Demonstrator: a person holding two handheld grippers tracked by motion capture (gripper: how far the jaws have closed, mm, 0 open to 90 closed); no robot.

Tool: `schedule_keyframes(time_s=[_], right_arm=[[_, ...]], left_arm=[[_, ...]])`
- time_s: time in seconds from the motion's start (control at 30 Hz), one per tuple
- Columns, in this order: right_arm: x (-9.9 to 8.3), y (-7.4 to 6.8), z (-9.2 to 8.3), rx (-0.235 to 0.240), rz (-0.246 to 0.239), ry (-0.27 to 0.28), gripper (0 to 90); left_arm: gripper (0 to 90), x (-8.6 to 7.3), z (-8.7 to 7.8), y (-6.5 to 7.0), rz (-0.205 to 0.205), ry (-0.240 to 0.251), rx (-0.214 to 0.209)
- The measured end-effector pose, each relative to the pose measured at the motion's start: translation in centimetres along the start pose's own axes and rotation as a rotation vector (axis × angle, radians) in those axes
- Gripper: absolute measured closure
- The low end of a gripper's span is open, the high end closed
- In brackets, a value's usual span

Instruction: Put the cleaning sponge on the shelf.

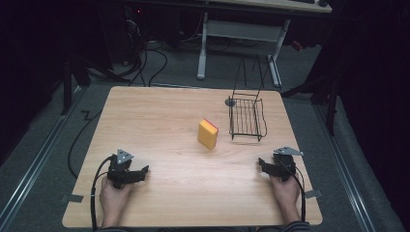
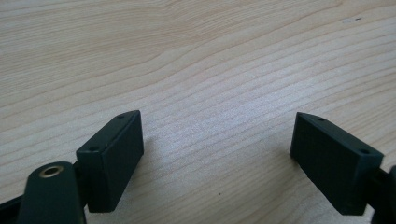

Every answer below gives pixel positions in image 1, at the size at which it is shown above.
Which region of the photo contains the black floor cable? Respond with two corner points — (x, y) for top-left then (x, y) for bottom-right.
(67, 109), (103, 180)

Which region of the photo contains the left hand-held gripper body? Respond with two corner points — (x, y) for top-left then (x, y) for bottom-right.
(106, 148), (135, 189)

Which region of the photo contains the metal floor rail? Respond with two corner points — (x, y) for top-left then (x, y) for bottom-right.
(0, 85), (83, 226)
(313, 102), (378, 232)

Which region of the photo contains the black computer tower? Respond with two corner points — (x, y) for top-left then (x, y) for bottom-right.
(107, 5), (144, 67)

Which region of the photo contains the bundle of black cables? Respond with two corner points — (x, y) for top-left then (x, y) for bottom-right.
(127, 18), (169, 87)

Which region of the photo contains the yellow sponge with red back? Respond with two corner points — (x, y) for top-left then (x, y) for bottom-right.
(196, 118), (220, 152)

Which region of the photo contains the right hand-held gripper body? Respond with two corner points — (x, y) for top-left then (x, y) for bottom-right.
(272, 146), (305, 183)

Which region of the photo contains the white-legged wooden desk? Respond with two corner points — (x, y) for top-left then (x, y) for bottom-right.
(195, 0), (334, 90)

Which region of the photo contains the black metal stand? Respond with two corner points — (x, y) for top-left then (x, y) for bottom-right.
(279, 57), (340, 137)
(60, 56), (130, 116)

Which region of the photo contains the black wire rack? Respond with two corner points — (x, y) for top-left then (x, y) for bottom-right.
(227, 54), (269, 143)

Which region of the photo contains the person's right hand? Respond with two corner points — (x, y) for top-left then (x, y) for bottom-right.
(269, 174), (301, 209)

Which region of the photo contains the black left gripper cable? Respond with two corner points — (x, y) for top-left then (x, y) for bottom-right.
(90, 155), (114, 232)

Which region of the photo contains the grey tape piece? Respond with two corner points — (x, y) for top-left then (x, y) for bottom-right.
(304, 188), (323, 199)
(60, 193), (85, 204)

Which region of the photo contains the person's left hand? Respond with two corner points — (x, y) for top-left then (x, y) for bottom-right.
(99, 176), (133, 212)

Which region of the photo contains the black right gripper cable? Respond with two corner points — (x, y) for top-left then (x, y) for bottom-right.
(283, 162), (308, 223)

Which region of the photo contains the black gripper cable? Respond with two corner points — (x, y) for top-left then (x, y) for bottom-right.
(283, 162), (308, 223)
(90, 155), (114, 232)

